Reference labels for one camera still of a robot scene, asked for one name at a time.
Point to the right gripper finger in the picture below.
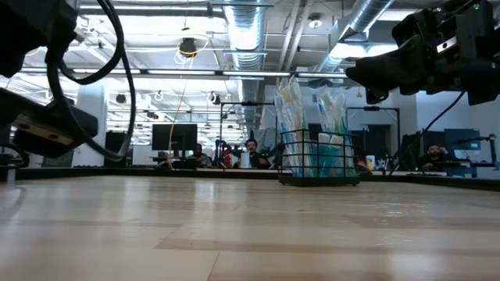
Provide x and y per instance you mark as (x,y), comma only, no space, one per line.
(376,97)
(390,70)

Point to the teal toothpaste tube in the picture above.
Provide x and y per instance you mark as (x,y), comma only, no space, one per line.
(338,156)

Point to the teal mouthwash bottle white cap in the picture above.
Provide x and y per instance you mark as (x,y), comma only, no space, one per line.
(324,158)

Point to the orange white toothbrush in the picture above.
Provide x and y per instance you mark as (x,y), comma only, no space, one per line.
(287,93)

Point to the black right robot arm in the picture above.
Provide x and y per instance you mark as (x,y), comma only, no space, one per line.
(490,23)

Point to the black background robot arm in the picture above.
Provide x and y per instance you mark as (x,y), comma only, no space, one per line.
(493,150)

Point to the white column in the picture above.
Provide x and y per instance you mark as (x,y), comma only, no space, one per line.
(91,105)

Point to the black cabinet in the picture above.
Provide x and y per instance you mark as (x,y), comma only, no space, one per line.
(115,142)

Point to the round ceiling sensor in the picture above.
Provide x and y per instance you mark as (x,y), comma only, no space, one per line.
(315,22)

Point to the dark background monitors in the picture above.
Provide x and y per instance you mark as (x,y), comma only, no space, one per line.
(463,138)

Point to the black office monitor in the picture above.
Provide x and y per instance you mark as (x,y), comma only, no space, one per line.
(174,136)

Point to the white cup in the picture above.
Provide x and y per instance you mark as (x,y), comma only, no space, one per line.
(245,160)

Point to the long ceiling light strip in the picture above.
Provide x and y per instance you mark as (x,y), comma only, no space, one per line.
(218,73)

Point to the black rig frame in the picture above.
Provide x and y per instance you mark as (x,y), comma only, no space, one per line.
(250,104)
(375,109)

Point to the silver slanted duct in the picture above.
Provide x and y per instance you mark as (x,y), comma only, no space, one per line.
(363,15)

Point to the black aluminium table frame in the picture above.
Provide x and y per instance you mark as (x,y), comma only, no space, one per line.
(156,171)

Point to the silver round duct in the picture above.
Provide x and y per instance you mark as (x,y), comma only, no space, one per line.
(244,31)

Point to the black hanging ceiling camera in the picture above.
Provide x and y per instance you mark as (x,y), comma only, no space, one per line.
(188,47)

